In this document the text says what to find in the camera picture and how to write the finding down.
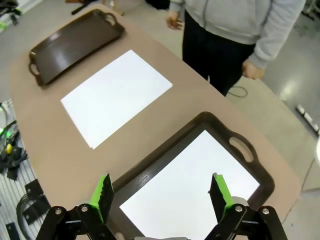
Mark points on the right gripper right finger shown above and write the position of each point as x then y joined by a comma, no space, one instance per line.
220,195

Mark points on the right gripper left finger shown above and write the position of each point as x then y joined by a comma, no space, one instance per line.
103,197

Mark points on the white A4 paper stack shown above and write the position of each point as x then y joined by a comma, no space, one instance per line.
115,100
185,195

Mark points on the person's left forearm grey sleeve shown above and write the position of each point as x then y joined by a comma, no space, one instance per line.
275,40

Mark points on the person's right forearm grey sleeve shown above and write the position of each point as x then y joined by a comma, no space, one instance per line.
177,5

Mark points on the person's left hand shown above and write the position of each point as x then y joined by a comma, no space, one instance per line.
253,70

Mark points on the person's right hand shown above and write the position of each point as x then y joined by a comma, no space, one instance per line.
175,21

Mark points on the brown plastic serving tray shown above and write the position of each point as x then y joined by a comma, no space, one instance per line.
147,175
75,47

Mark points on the black metal mounting plate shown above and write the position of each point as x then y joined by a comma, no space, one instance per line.
35,210
33,187
12,231

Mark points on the white power strip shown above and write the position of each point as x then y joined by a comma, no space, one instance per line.
307,117

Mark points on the person in grey hoodie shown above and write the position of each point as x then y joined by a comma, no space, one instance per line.
225,20

